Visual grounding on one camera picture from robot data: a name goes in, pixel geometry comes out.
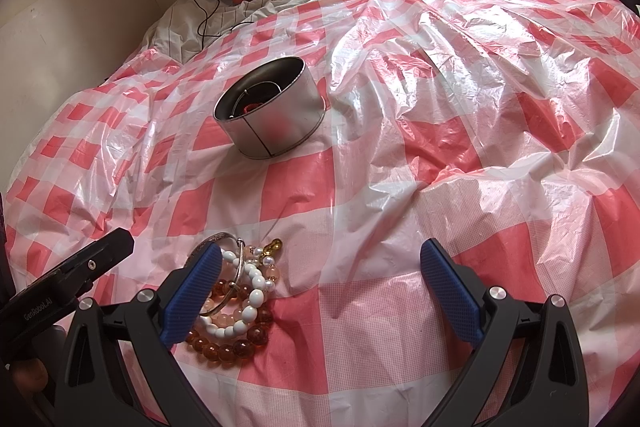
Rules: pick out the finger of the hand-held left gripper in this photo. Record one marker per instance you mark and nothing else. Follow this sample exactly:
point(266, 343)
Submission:
point(100, 254)

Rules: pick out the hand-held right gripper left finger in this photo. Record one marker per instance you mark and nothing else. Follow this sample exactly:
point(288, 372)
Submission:
point(195, 287)

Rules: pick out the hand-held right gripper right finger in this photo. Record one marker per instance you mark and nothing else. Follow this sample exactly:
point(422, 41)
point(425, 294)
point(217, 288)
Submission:
point(450, 292)

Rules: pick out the engraved silver bangle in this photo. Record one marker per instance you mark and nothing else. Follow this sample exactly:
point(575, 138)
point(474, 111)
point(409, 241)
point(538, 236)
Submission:
point(212, 239)

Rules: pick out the round metal tin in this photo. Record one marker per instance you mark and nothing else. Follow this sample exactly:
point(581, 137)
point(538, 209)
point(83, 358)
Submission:
point(280, 127)

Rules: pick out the person's left hand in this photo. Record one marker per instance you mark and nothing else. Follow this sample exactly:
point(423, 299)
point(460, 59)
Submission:
point(27, 379)

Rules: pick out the pink checkered plastic sheet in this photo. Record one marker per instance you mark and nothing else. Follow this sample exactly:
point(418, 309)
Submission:
point(400, 157)

